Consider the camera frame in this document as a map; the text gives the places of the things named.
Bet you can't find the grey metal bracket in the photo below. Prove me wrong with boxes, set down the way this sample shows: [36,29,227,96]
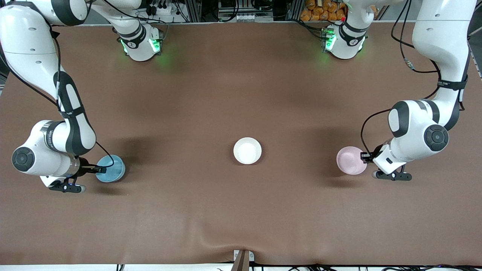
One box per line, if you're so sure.
[233,250,255,262]

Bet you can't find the aluminium frame rail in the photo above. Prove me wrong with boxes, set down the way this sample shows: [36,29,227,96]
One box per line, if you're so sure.
[468,23,482,79]

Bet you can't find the brown table cloth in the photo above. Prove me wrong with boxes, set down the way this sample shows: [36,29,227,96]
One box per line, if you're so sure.
[0,21,482,266]

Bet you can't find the white bowl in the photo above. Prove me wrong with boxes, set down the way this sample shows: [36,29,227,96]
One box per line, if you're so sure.
[233,137,262,165]

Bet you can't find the aluminium frame post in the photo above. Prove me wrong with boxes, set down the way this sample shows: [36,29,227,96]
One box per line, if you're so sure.
[288,0,304,21]
[185,0,202,22]

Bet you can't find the brown wooden post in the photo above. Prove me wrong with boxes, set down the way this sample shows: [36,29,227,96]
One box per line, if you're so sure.
[231,250,250,271]

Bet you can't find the black electronics box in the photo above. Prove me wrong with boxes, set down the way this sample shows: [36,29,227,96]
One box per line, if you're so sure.
[218,0,261,14]

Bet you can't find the white connector block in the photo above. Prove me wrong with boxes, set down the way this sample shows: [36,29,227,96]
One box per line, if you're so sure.
[235,13,274,22]

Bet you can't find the white power strip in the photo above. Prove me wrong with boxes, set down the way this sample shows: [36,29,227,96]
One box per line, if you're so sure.
[145,3,178,18]

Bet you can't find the pink bowl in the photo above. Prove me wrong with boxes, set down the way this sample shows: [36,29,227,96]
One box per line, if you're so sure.
[336,146,368,175]

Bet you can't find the blue bowl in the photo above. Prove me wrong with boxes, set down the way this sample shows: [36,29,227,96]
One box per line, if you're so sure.
[95,155,126,183]

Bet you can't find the orange lumpy items pile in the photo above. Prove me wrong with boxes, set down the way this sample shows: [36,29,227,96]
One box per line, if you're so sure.
[300,0,347,21]

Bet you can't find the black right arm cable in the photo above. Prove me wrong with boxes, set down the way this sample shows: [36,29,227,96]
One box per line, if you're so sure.
[0,23,115,174]

